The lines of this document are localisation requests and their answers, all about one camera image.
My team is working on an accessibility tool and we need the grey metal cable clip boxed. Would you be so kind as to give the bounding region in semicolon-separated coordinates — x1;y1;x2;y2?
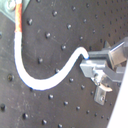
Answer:
0;0;16;17

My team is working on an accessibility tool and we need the white cable with orange band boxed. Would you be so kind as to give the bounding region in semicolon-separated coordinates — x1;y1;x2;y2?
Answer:
7;0;90;92

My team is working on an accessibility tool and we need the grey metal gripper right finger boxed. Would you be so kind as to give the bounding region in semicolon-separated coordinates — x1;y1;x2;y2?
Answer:
89;41;128;66

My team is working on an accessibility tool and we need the black perforated breadboard plate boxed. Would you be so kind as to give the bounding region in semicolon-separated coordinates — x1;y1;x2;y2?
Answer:
0;0;128;128

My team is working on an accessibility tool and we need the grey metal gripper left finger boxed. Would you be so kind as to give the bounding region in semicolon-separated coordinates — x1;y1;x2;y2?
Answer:
80;62;125;104

